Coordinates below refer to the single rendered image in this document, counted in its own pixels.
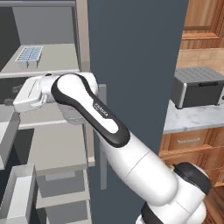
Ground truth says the grey freezer cabinet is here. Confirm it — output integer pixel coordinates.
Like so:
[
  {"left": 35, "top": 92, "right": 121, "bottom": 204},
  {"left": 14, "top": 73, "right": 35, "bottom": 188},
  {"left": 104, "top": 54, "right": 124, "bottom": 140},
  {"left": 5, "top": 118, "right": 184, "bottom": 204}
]
[{"left": 0, "top": 0, "right": 96, "bottom": 224}]

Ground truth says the grey freezer door handle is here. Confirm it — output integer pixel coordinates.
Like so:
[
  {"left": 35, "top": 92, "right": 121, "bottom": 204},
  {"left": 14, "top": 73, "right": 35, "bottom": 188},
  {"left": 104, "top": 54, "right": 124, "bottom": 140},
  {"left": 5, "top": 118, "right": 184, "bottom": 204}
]
[{"left": 96, "top": 83, "right": 109, "bottom": 192}]

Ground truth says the wooden wall cupboard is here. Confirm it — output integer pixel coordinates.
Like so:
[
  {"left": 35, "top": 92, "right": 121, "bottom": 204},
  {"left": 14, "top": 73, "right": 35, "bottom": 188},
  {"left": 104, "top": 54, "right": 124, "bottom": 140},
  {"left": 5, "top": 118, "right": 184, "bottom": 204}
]
[{"left": 179, "top": 0, "right": 224, "bottom": 51}]

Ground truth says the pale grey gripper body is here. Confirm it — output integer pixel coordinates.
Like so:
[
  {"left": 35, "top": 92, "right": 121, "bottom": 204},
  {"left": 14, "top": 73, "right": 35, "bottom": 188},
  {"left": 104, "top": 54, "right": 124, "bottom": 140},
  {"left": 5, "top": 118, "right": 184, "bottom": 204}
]
[{"left": 12, "top": 75, "right": 49, "bottom": 114}]

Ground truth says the grey toaster oven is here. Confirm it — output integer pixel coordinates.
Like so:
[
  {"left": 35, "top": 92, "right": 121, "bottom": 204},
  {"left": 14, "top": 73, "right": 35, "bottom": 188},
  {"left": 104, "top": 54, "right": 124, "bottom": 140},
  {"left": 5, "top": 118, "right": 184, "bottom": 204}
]
[{"left": 170, "top": 66, "right": 224, "bottom": 110}]

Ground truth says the grey door bin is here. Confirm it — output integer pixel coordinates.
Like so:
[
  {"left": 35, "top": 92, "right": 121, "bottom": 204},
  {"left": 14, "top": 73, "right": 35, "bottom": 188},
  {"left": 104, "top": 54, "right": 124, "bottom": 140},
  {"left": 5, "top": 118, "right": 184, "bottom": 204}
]
[
  {"left": 0, "top": 163, "right": 38, "bottom": 224},
  {"left": 0, "top": 111, "right": 21, "bottom": 171}
]

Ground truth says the dark blue-grey freezer door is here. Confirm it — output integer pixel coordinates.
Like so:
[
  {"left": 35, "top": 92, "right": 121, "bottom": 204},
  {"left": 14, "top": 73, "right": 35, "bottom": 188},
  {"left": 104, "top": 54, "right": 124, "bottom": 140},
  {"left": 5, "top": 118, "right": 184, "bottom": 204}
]
[{"left": 87, "top": 0, "right": 190, "bottom": 224}]

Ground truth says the grey freezer shelf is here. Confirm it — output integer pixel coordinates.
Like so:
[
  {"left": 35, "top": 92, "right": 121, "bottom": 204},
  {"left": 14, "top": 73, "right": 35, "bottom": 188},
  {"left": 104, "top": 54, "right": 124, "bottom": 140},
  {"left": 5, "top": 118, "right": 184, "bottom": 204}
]
[
  {"left": 0, "top": 43, "right": 81, "bottom": 79},
  {"left": 17, "top": 102, "right": 88, "bottom": 130},
  {"left": 26, "top": 124, "right": 89, "bottom": 177}
]

